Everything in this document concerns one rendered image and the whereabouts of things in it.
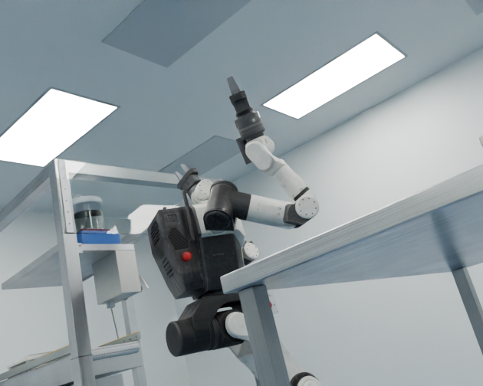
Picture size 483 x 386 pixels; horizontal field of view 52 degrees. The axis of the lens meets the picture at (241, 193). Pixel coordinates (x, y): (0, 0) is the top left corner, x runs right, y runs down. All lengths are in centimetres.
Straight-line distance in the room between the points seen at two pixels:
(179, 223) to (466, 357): 368
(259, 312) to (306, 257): 16
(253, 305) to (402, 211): 35
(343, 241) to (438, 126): 437
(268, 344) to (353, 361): 452
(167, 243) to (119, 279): 68
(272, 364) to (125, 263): 153
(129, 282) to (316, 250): 162
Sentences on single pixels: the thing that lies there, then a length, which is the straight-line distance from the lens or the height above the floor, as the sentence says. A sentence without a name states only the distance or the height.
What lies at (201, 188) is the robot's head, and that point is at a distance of 186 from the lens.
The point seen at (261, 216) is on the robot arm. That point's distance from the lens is 164.
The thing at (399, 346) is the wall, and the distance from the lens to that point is 520.
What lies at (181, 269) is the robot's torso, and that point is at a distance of 169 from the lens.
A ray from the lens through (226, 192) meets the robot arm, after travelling 164.
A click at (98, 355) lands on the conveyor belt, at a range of 224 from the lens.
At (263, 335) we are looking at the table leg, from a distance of 94.
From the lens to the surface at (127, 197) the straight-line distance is 243.
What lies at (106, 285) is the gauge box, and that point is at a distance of 244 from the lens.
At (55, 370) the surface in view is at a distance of 242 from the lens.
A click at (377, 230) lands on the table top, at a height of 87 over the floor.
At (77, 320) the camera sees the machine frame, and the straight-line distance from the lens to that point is 213.
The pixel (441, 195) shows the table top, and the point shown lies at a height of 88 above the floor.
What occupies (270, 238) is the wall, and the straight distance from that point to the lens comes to 590.
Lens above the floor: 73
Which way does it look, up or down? 19 degrees up
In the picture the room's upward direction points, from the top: 14 degrees counter-clockwise
